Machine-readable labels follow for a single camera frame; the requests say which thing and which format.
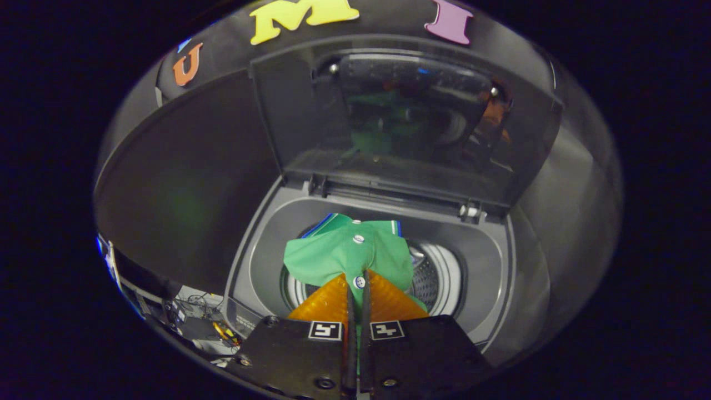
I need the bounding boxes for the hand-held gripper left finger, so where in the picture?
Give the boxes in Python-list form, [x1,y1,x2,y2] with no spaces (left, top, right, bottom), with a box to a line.
[225,272,357,398]

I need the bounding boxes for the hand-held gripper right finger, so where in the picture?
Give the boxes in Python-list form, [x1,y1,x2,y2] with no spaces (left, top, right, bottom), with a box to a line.
[358,269,495,396]

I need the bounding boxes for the green polo shirt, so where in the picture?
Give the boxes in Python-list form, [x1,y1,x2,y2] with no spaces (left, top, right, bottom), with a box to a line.
[283,213,428,368]

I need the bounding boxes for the grey washing machine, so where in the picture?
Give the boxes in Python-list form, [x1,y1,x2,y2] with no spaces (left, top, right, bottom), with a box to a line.
[222,177,518,357]

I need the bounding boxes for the dark washing machine lid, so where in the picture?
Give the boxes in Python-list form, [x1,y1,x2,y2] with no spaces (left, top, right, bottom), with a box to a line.
[248,34,564,211]

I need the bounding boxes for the black backdrop cloth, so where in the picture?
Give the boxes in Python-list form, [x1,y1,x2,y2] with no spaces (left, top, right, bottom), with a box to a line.
[94,0,624,364]

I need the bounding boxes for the black floor cables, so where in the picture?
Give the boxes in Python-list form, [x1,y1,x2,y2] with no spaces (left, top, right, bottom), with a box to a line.
[162,286,246,359]

